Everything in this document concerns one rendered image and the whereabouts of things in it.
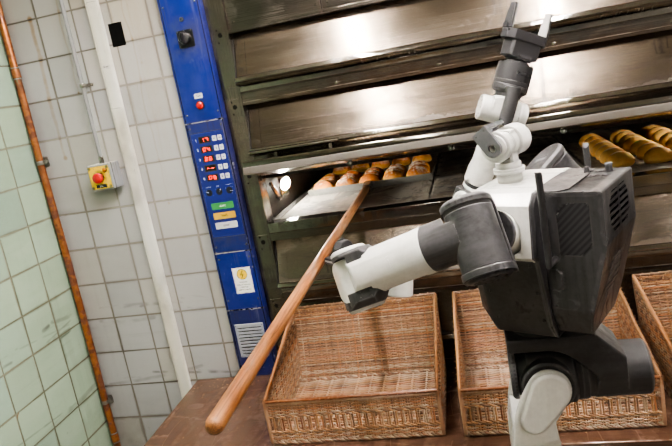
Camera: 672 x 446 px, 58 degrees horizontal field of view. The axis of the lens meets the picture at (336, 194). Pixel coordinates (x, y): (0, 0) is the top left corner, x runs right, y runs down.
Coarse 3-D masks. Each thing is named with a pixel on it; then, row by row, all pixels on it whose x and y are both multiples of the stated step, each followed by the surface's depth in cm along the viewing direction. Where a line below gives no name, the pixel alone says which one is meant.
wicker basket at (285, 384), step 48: (288, 336) 222; (336, 336) 228; (384, 336) 224; (432, 336) 220; (288, 384) 214; (336, 384) 222; (384, 384) 216; (432, 384) 210; (288, 432) 191; (336, 432) 191; (384, 432) 184; (432, 432) 182
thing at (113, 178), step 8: (88, 168) 233; (96, 168) 232; (112, 168) 233; (104, 176) 232; (112, 176) 232; (120, 176) 238; (96, 184) 234; (104, 184) 233; (112, 184) 233; (120, 184) 237
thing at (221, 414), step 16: (352, 208) 218; (336, 240) 183; (320, 256) 166; (304, 288) 145; (288, 304) 134; (288, 320) 129; (272, 336) 120; (256, 352) 113; (256, 368) 109; (240, 384) 102; (224, 400) 97; (240, 400) 100; (224, 416) 94; (208, 432) 93
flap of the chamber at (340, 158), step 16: (608, 112) 185; (624, 112) 184; (640, 112) 183; (656, 112) 182; (528, 128) 191; (544, 128) 190; (560, 128) 194; (576, 128) 205; (400, 144) 200; (416, 144) 199; (432, 144) 198; (448, 144) 198; (464, 144) 209; (304, 160) 208; (320, 160) 206; (336, 160) 205; (352, 160) 214
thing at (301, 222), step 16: (640, 176) 201; (656, 176) 200; (368, 208) 226; (384, 208) 221; (400, 208) 219; (416, 208) 218; (432, 208) 217; (272, 224) 231; (288, 224) 229; (304, 224) 228; (320, 224) 227; (336, 224) 226
